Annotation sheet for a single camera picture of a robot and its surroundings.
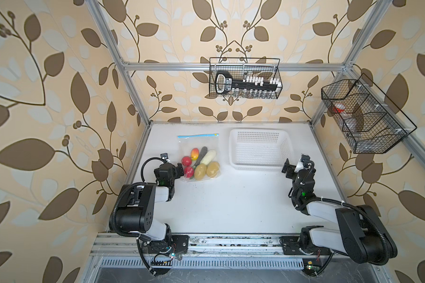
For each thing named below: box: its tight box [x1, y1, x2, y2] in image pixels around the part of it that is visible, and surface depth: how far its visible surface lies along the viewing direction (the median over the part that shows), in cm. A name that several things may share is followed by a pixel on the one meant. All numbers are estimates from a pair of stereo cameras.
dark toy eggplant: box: [192, 146, 208, 170], surface depth 104 cm
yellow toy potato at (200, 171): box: [194, 163, 208, 181], surface depth 94 cm
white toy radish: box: [200, 149, 217, 166], surface depth 102 cm
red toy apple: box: [181, 155, 192, 167], surface depth 98 cm
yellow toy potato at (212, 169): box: [206, 160, 220, 179], surface depth 96 cm
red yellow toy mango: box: [191, 147, 200, 161], surface depth 104 cm
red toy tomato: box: [184, 166, 195, 179], surface depth 92 cm
